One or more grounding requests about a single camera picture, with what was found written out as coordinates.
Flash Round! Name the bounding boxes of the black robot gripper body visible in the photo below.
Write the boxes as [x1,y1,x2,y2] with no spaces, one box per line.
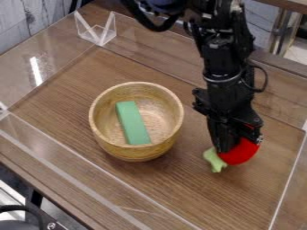
[192,73,264,144]

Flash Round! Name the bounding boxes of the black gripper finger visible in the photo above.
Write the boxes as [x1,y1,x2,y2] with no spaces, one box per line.
[207,116,240,153]

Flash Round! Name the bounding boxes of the red plush strawberry green leaves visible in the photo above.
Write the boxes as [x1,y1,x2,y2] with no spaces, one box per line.
[201,137,261,173]

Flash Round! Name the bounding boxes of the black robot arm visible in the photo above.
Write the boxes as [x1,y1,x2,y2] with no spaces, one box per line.
[120,0,265,154]

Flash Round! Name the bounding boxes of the light wooden bowl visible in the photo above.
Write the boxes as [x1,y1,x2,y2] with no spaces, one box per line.
[88,82,184,162]

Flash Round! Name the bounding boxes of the green rectangular block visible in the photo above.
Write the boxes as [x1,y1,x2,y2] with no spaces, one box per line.
[115,101,151,145]

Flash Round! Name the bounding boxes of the black metal table leg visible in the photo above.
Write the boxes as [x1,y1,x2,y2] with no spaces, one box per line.
[25,189,67,230]

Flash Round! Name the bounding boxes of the wooden chair frame background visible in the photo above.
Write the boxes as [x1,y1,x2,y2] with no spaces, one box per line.
[255,0,307,54]

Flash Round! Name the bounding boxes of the black cable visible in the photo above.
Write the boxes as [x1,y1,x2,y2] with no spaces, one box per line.
[0,205,42,230]

